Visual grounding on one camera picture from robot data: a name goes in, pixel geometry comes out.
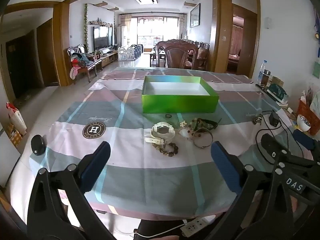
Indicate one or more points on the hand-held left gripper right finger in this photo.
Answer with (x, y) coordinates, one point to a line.
(225, 166)

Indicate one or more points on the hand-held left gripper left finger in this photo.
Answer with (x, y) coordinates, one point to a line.
(96, 166)

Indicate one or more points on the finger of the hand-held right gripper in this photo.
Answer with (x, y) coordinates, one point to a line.
(277, 152)
(303, 140)

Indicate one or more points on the silver metal bangle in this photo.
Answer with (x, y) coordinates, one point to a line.
(202, 146)

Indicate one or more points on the white wrist watch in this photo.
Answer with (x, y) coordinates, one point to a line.
(162, 131)

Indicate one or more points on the green cardboard box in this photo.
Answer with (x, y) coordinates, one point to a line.
(177, 103)

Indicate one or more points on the white bowl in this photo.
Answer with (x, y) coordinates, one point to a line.
(303, 123)

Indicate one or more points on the orange plastic basket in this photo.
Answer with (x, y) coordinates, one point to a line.
(306, 112)

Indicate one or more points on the black power adapter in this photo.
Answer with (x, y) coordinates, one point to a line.
(274, 118)

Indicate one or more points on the plaid tablecloth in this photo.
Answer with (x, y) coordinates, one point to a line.
(130, 180)

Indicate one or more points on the green tissue pack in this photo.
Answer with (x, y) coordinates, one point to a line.
(276, 92)

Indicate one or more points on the small gold charm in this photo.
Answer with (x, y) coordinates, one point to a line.
(183, 124)

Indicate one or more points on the black computer mouse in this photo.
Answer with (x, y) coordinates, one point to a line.
(38, 145)

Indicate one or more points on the white power strip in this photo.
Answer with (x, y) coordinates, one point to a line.
(195, 226)

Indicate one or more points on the glass jar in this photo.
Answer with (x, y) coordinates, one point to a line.
(265, 78)

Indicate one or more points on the clear water bottle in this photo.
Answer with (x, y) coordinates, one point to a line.
(261, 71)

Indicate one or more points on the paper gift bag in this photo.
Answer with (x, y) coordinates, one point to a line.
(17, 121)

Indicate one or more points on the wooden armchair with clothes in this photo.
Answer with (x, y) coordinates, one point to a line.
(81, 60)

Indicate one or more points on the wooden television cabinet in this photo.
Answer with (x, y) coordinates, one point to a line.
(107, 57)

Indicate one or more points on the hanging medals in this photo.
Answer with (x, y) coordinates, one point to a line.
(317, 25)

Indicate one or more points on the white baby fence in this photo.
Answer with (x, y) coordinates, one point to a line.
(128, 53)

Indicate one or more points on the carved wooden dining chair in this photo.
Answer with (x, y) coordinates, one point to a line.
(178, 55)

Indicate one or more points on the flat screen television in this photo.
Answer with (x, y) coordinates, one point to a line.
(102, 38)

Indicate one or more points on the white standing air conditioner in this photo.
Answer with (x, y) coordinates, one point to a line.
(123, 37)

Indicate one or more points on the green ivy garland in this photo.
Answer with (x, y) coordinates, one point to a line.
(86, 25)

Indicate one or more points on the square ceiling lamp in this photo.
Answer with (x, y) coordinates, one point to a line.
(145, 0)

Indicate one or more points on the green wall card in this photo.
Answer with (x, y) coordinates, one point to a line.
(316, 69)

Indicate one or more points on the framed wall picture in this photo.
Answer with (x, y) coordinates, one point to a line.
(195, 15)

